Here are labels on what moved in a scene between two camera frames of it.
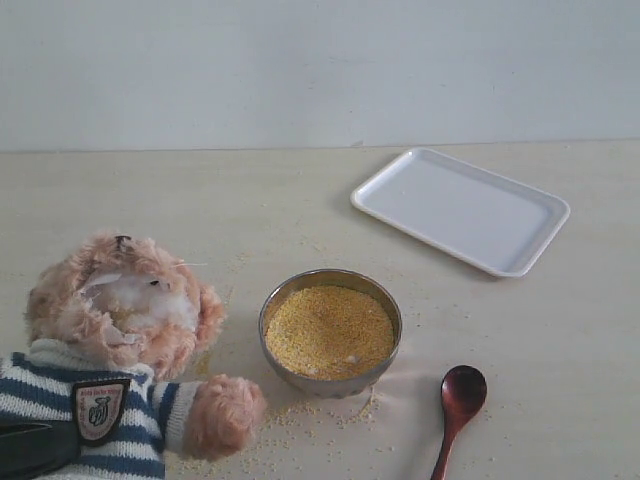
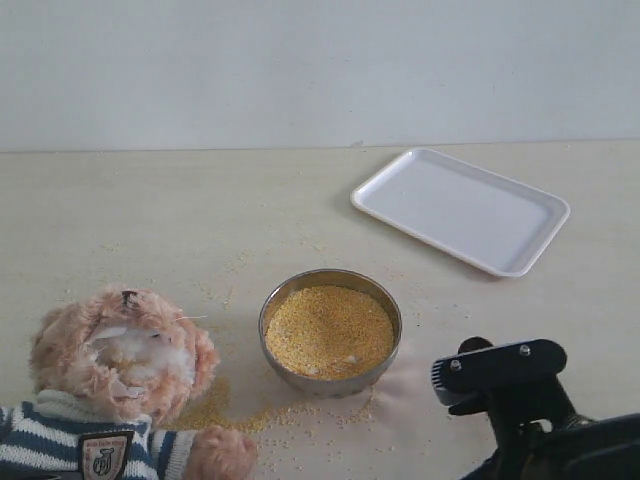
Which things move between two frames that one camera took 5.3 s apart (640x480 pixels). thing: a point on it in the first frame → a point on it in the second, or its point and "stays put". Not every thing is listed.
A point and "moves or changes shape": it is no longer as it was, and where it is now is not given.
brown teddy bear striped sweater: (112, 322) moves or changes shape
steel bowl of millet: (330, 333) stays put
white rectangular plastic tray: (463, 213) stays put
